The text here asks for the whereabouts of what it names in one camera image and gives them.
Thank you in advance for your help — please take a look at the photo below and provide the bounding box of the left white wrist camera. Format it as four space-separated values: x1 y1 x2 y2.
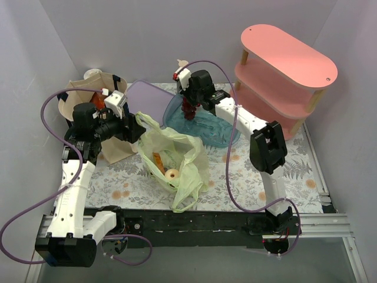
102 88 127 119

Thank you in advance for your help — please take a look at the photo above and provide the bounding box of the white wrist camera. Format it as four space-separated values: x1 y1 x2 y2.
173 67 191 90
102 88 127 119

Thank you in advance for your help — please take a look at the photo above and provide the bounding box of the grey soap pump bottle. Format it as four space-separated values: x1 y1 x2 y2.
176 59 189 89

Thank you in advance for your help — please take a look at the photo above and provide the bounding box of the beige toy donut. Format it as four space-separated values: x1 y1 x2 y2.
165 169 180 181

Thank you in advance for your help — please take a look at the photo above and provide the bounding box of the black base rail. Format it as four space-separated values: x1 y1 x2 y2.
121 209 300 249

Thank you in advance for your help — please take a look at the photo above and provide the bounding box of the purple plastic lid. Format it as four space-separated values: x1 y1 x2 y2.
126 80 174 127

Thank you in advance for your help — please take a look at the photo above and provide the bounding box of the beige canvas tote bag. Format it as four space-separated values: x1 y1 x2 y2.
58 72 137 164

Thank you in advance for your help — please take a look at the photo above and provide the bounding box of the blue transparent plastic tray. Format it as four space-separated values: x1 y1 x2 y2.
163 95 233 148

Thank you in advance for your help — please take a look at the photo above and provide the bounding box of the orange Doritos chip bag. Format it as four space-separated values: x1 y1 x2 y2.
90 92 107 110

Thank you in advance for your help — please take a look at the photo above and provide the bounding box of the red grape bunch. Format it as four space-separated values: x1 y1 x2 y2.
181 97 201 121

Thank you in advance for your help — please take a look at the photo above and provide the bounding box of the light green plastic grocery bag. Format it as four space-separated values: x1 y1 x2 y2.
136 111 210 213

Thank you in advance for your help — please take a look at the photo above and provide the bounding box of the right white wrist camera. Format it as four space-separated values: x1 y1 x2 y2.
173 67 191 90

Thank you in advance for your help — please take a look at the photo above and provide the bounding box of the floral table mat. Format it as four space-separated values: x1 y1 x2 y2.
85 126 323 213

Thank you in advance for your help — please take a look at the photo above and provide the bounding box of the orange toy bread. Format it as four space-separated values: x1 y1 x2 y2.
153 152 166 174

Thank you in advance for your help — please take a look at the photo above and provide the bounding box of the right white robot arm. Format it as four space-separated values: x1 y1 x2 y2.
173 67 293 235

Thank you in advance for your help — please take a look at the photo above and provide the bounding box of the pink three-tier shelf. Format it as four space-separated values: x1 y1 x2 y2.
230 24 338 140

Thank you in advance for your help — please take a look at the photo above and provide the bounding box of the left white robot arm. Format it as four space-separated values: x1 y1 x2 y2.
35 103 145 267

